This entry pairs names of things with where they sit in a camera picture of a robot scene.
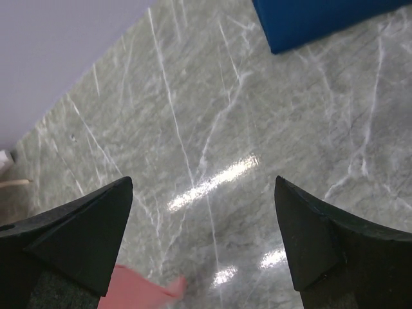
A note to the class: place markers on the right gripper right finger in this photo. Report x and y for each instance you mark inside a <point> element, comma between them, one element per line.
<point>339,260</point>

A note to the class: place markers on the salmon pink t shirt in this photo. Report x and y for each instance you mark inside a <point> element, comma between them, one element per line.
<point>128,289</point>

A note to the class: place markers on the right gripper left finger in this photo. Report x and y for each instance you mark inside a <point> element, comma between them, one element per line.
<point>64,257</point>

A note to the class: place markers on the folded blue t shirt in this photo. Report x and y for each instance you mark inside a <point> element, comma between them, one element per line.
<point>289,24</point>

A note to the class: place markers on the wooden stick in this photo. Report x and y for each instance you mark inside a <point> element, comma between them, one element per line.
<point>11,183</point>

